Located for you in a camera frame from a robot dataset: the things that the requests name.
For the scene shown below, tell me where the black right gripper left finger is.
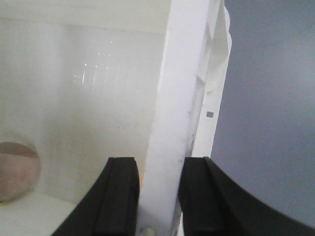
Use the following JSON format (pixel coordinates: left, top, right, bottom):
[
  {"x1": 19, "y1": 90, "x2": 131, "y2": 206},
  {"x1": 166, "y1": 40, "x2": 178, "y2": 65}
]
[{"x1": 53, "y1": 157, "x2": 140, "y2": 236}]

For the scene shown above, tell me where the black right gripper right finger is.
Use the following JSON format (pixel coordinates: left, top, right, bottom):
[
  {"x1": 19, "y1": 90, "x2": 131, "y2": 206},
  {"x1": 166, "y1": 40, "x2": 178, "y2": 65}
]
[{"x1": 178, "y1": 157, "x2": 315, "y2": 236}]

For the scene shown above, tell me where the pink smiling plush toy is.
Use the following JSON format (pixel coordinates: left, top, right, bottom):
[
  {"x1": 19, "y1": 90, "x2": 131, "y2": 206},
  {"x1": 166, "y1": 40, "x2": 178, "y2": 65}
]
[{"x1": 0, "y1": 142, "x2": 41, "y2": 202}]

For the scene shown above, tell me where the white Totelife plastic crate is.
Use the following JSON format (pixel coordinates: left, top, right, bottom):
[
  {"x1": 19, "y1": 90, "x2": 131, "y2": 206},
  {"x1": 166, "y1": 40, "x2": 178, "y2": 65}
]
[{"x1": 0, "y1": 0, "x2": 231, "y2": 236}]

